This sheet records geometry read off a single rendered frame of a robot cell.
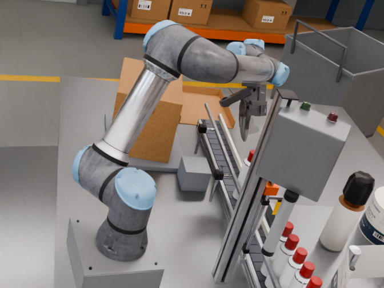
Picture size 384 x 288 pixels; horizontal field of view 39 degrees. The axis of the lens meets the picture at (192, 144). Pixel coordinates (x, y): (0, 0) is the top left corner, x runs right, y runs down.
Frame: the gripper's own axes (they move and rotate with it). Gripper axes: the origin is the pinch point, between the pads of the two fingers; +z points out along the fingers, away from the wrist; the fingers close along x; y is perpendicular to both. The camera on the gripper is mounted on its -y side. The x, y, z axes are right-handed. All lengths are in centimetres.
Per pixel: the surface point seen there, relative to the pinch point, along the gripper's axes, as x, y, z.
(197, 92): 76, 1, -15
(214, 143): 29.5, -2.4, 5.3
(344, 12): 448, 279, -117
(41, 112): 201, -79, 6
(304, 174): -64, -5, 2
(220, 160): 18.7, -2.3, 11.2
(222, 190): 3.4, -5.6, 20.0
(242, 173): -7.2, -1.8, 11.7
